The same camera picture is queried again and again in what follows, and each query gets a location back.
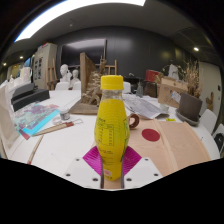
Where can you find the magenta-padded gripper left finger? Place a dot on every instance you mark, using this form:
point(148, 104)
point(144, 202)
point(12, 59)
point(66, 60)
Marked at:
point(76, 171)

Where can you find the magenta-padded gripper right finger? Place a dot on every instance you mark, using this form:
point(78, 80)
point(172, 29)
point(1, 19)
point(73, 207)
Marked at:
point(145, 171)

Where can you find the yellow drink bottle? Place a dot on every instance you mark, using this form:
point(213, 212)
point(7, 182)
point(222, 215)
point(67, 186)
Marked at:
point(111, 133)

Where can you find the yellow tag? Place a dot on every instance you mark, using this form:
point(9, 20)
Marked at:
point(170, 119)

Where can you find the black case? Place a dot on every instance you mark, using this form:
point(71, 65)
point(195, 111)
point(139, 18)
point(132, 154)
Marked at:
point(28, 96)

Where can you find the red box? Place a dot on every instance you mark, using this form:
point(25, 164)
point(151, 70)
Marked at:
point(151, 76)

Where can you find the wooden easel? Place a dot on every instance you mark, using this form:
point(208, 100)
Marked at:
point(51, 75)
point(111, 69)

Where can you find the dark wall screen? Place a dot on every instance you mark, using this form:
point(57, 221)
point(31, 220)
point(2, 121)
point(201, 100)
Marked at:
point(83, 51)

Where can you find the flat round red coaster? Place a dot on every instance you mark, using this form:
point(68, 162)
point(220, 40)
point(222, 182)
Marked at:
point(150, 135)

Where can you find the ceiling light panel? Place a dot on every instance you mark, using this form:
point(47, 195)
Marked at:
point(66, 11)

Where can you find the white cabinet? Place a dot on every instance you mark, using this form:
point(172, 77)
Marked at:
point(43, 63)

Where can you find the small glass jar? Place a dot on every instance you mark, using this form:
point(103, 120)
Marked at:
point(164, 108)

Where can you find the white framed panel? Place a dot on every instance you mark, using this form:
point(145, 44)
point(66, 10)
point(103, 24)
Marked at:
point(6, 123)

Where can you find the white plaster bust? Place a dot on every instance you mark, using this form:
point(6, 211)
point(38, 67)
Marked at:
point(64, 72)
point(75, 77)

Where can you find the small paint jar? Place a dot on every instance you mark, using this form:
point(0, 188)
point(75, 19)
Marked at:
point(64, 114)

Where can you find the thin wooden stick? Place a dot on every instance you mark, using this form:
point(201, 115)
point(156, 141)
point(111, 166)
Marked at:
point(35, 150)

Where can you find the cardboard box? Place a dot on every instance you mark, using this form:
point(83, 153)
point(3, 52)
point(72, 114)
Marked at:
point(168, 91)

